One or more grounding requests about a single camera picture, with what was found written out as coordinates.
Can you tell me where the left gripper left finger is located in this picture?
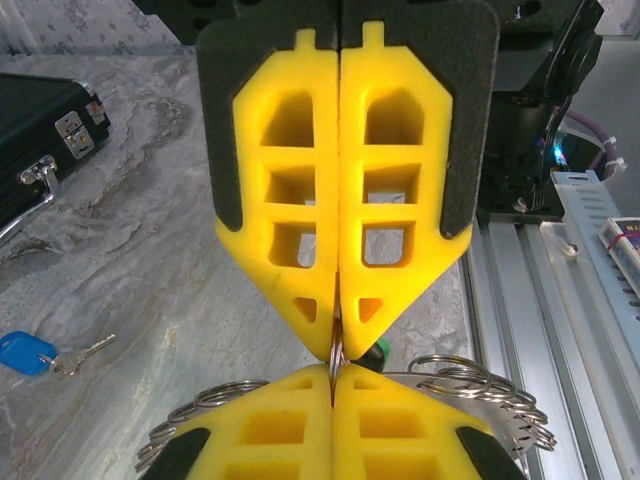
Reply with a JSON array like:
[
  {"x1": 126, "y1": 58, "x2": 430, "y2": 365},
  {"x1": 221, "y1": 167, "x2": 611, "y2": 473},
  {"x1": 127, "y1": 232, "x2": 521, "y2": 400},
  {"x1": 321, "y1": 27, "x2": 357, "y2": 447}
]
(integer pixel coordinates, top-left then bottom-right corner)
[{"x1": 152, "y1": 363, "x2": 335, "y2": 480}]

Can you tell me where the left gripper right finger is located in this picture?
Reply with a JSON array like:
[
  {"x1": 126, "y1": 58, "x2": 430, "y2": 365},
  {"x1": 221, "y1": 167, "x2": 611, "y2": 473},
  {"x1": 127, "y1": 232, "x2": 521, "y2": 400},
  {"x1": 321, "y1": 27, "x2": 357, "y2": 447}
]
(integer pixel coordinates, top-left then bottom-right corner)
[{"x1": 333, "y1": 368, "x2": 521, "y2": 480}]

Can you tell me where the small card with picture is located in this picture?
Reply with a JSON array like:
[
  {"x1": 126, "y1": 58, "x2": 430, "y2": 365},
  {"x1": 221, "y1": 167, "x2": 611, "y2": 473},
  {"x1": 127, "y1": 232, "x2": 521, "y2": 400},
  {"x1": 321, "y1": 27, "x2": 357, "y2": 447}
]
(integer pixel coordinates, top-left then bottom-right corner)
[{"x1": 597, "y1": 215, "x2": 640, "y2": 301}]

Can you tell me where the white slotted cable duct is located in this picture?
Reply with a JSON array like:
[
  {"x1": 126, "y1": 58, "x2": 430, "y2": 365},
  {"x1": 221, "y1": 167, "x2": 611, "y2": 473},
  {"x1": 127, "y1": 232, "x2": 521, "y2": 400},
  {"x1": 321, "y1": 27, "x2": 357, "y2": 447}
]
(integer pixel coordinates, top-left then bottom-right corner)
[{"x1": 549, "y1": 169, "x2": 640, "y2": 321}]

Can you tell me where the key with blue tag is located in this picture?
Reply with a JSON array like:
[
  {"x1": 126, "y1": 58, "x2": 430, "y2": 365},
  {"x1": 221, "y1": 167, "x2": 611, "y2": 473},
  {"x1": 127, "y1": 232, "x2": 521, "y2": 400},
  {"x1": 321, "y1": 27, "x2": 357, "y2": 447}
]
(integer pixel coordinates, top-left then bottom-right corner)
[{"x1": 0, "y1": 330, "x2": 117, "y2": 377}]

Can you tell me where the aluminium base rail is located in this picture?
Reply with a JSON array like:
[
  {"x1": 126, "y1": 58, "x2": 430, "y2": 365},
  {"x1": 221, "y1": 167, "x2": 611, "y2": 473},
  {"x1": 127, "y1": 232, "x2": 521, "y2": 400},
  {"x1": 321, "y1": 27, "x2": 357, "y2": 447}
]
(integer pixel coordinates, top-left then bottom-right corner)
[{"x1": 459, "y1": 219, "x2": 640, "y2": 480}]

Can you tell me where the black hard case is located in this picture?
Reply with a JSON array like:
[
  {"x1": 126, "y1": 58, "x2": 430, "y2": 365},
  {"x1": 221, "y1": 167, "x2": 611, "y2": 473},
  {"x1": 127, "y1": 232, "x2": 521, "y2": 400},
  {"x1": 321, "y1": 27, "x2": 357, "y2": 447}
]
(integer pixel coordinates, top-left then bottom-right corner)
[{"x1": 0, "y1": 72, "x2": 114, "y2": 251}]

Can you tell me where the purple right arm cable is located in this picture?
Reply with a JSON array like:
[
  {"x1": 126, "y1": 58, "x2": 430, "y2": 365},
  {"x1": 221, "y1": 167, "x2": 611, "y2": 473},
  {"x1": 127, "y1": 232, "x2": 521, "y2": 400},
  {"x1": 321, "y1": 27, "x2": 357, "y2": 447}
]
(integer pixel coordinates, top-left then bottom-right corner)
[{"x1": 563, "y1": 109, "x2": 627, "y2": 177}]

